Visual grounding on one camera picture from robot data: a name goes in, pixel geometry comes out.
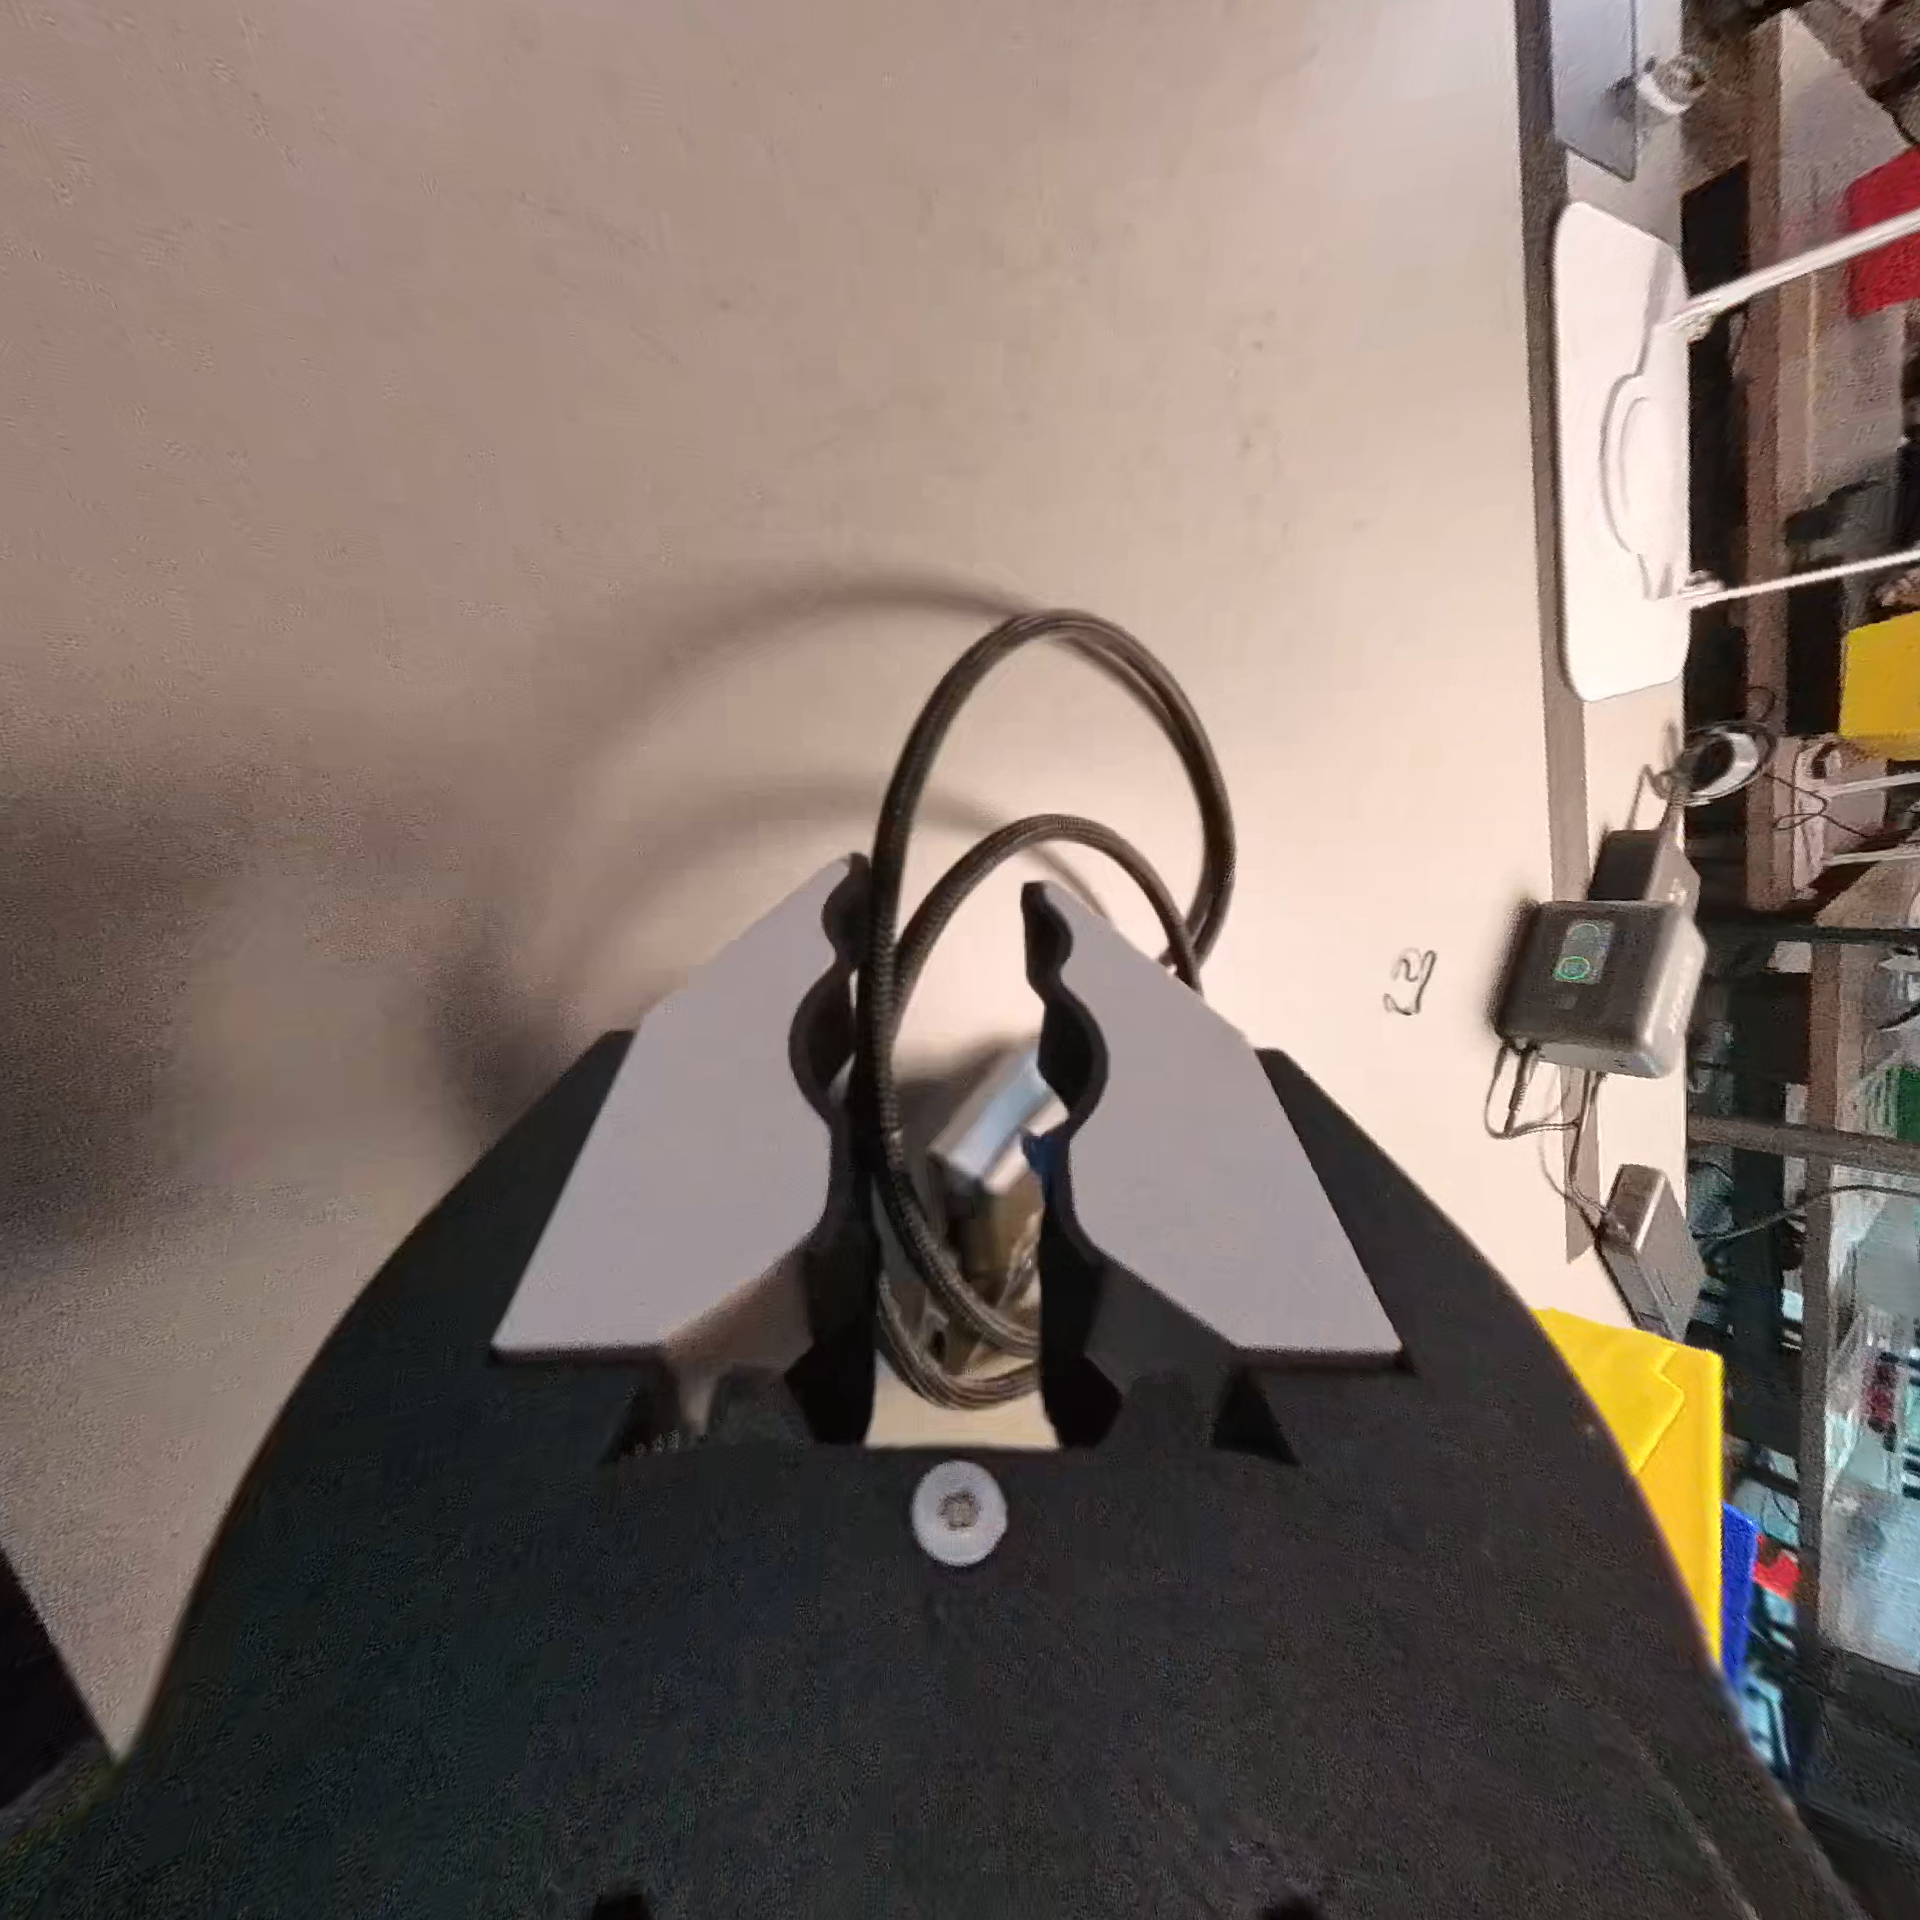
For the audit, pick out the yellow plastic bin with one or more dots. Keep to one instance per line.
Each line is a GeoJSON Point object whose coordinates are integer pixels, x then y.
{"type": "Point", "coordinates": [1650, 1424]}

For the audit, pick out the red plastic bin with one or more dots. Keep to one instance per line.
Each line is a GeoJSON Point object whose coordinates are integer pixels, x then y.
{"type": "Point", "coordinates": [1888, 235]}

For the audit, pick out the grey power bank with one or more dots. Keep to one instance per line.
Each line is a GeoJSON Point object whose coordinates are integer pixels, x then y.
{"type": "Point", "coordinates": [1604, 984]}

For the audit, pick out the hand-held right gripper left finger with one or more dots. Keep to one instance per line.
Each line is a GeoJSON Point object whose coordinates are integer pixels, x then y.
{"type": "Point", "coordinates": [689, 1186]}

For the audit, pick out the white stand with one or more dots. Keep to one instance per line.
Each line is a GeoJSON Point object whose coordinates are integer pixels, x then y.
{"type": "Point", "coordinates": [1622, 452]}

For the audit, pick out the blue plastic bin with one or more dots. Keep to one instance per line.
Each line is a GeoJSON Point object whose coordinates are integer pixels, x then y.
{"type": "Point", "coordinates": [1738, 1592]}

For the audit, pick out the grey flat panel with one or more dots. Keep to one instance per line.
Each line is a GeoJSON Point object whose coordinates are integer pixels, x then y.
{"type": "Point", "coordinates": [1599, 78]}

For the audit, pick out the small yellow bin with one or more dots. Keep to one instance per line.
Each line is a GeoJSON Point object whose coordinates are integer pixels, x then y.
{"type": "Point", "coordinates": [1888, 685]}

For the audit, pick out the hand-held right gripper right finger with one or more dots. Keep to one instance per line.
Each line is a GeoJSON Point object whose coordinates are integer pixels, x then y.
{"type": "Point", "coordinates": [1215, 1199]}

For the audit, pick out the grey power adapter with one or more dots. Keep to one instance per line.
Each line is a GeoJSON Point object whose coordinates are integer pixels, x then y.
{"type": "Point", "coordinates": [1650, 1245]}

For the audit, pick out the small metal clip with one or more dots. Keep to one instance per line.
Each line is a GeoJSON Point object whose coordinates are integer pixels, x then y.
{"type": "Point", "coordinates": [1669, 79]}

